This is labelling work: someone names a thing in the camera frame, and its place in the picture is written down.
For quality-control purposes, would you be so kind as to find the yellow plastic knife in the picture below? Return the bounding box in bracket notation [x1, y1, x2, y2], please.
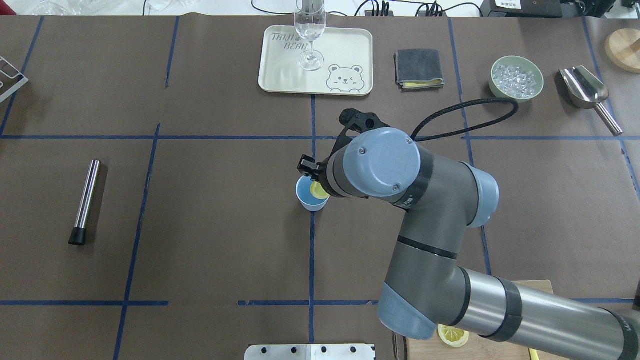
[528, 348, 540, 360]

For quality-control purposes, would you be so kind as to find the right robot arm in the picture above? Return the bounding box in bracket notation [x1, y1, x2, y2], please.
[297, 109, 639, 360]

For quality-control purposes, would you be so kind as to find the light blue paper cup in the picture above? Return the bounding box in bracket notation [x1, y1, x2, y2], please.
[295, 176, 330, 212]

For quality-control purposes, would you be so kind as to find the white wire cup rack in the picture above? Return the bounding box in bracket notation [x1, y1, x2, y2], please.
[0, 56, 29, 103]

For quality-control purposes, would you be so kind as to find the yellow lemon half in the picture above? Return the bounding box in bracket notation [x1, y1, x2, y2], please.
[310, 181, 330, 200]

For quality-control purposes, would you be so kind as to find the green bowl of ice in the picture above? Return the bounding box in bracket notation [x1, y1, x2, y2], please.
[488, 55, 545, 103]

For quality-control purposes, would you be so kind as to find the steel ice scoop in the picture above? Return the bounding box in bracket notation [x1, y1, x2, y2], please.
[558, 65, 624, 137]

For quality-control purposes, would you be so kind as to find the grey folded cloth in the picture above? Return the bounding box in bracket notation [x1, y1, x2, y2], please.
[394, 48, 446, 91]

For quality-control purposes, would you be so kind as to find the cream bear serving tray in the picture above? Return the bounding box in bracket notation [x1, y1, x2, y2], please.
[258, 25, 374, 96]

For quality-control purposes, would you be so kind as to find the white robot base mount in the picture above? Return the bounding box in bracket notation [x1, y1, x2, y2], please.
[244, 343, 377, 360]

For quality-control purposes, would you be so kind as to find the squeezed lemon peel ring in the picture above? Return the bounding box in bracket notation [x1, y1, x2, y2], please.
[438, 324, 470, 348]

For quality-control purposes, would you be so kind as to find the clear wine glass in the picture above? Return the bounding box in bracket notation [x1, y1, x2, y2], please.
[294, 0, 327, 72]

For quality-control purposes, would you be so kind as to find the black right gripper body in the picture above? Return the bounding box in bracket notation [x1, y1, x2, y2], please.
[330, 108, 390, 157]

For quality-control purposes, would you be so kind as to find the round wooden stand base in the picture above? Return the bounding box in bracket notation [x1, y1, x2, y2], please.
[605, 28, 640, 75]

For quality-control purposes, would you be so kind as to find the black power strip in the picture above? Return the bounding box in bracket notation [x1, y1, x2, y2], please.
[358, 0, 394, 18]

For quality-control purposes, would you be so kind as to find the wooden cutting board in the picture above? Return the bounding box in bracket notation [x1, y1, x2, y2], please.
[392, 280, 556, 360]

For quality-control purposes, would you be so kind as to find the steel muddler black tip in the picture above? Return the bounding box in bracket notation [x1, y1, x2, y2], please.
[67, 158, 102, 246]

